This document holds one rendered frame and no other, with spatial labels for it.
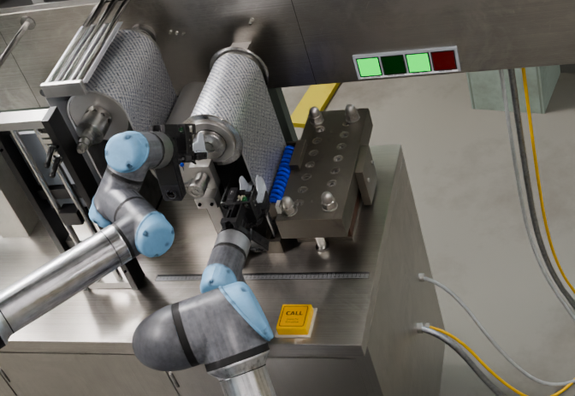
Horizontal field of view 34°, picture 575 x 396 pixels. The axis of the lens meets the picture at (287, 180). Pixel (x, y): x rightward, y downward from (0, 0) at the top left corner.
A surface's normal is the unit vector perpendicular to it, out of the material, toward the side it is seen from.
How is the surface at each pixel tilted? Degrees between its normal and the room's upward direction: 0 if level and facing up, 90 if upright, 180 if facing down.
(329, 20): 90
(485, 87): 90
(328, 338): 0
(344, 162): 0
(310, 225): 90
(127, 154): 50
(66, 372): 90
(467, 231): 0
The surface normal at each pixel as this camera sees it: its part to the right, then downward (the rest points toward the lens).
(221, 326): -0.04, -0.12
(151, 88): 0.95, -0.02
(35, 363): -0.21, 0.68
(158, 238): 0.57, 0.42
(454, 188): -0.25, -0.73
